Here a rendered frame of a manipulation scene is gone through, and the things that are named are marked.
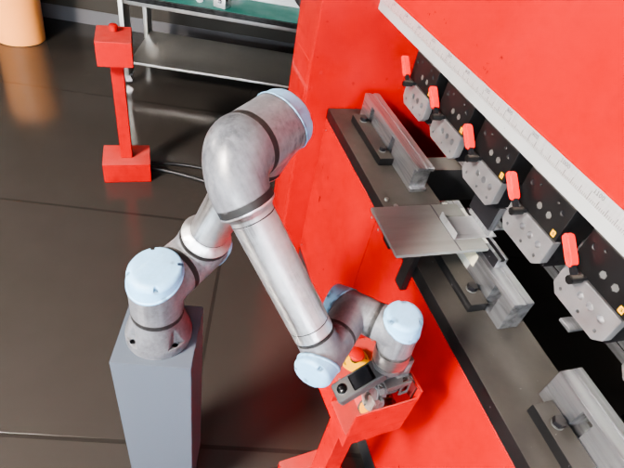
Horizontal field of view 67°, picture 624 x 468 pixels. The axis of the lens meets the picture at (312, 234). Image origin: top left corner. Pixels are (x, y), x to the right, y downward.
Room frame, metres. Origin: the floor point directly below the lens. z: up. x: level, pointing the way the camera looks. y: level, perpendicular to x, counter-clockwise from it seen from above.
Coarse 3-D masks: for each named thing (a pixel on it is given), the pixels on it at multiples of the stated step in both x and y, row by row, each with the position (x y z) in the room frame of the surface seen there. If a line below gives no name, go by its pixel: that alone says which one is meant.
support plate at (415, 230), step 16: (384, 208) 1.02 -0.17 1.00; (400, 208) 1.03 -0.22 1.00; (416, 208) 1.05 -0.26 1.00; (448, 208) 1.08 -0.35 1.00; (384, 224) 0.95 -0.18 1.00; (400, 224) 0.97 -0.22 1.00; (416, 224) 0.98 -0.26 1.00; (432, 224) 1.00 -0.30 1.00; (400, 240) 0.90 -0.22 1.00; (416, 240) 0.91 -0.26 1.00; (432, 240) 0.93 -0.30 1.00; (448, 240) 0.94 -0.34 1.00; (464, 240) 0.96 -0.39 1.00; (480, 240) 0.97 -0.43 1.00; (400, 256) 0.85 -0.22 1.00
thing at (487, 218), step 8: (472, 200) 1.08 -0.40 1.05; (480, 200) 1.06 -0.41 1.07; (472, 208) 1.07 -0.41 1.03; (480, 208) 1.04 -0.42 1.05; (488, 208) 1.02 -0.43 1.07; (496, 208) 1.00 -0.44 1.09; (504, 208) 1.00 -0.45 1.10; (480, 216) 1.03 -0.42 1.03; (488, 216) 1.01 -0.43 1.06; (496, 216) 0.99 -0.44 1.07; (480, 224) 1.03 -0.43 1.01; (488, 224) 1.00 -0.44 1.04; (496, 224) 1.00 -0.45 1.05; (488, 232) 0.99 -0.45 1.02
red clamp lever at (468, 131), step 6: (462, 126) 1.11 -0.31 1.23; (468, 126) 1.11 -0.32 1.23; (468, 132) 1.10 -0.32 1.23; (468, 138) 1.08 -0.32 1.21; (468, 144) 1.08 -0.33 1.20; (474, 144) 1.08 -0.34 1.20; (468, 150) 1.07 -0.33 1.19; (468, 156) 1.05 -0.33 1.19; (474, 156) 1.06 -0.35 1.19; (480, 156) 1.07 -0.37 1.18
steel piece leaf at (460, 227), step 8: (440, 216) 1.03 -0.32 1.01; (456, 216) 1.05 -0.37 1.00; (464, 216) 1.06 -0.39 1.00; (472, 216) 1.07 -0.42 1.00; (448, 224) 0.99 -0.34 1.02; (456, 224) 1.02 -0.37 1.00; (464, 224) 1.03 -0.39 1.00; (472, 224) 1.03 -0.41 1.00; (456, 232) 0.96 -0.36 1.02; (464, 232) 0.99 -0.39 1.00; (472, 232) 1.00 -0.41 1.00; (480, 232) 1.00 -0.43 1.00
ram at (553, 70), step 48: (432, 0) 1.49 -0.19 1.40; (480, 0) 1.29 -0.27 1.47; (528, 0) 1.14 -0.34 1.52; (576, 0) 1.03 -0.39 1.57; (480, 48) 1.23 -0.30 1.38; (528, 48) 1.09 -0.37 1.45; (576, 48) 0.98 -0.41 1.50; (528, 96) 1.03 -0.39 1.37; (576, 96) 0.93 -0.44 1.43; (528, 144) 0.97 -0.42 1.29; (576, 144) 0.87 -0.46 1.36; (576, 192) 0.82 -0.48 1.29
